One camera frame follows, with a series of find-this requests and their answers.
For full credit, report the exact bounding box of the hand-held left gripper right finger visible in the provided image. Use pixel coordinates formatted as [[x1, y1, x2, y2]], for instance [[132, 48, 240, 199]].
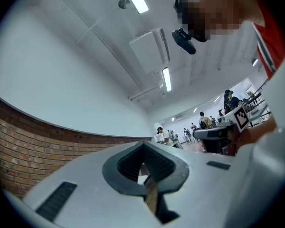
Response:
[[142, 140, 247, 228]]

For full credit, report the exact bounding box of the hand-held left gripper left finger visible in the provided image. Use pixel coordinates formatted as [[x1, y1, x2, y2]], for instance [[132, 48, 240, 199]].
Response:
[[22, 140, 164, 228]]

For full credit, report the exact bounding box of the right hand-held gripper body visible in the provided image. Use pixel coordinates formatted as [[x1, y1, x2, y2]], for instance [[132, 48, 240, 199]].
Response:
[[201, 105, 250, 157]]

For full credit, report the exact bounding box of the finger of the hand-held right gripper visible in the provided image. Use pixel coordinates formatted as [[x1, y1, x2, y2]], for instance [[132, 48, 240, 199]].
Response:
[[192, 125, 231, 140]]

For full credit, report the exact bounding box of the person's right forearm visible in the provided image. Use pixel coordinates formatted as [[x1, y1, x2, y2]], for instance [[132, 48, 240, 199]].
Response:
[[237, 114, 277, 153]]

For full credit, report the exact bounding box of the short ceiling tube light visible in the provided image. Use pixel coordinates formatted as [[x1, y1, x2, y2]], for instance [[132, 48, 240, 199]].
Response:
[[161, 66, 173, 92]]

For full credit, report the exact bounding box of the white ceiling pipe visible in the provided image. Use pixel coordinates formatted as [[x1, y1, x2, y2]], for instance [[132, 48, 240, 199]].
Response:
[[128, 84, 163, 102]]

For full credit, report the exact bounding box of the white ceiling air conditioner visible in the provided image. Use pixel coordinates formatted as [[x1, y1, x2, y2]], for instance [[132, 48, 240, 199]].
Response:
[[128, 27, 171, 75]]

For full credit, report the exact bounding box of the person's red shirt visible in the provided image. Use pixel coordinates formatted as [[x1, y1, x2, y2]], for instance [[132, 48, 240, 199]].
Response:
[[248, 0, 285, 80]]

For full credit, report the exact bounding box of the person's head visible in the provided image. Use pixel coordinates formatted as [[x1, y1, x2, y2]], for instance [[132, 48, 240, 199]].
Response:
[[173, 0, 265, 43]]

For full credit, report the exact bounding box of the grey ceiling dome sensor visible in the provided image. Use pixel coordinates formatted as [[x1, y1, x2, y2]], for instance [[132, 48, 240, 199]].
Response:
[[118, 0, 131, 10]]

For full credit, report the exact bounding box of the black head-mounted camera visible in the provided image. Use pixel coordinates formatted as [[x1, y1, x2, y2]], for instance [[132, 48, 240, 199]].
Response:
[[171, 27, 197, 55]]

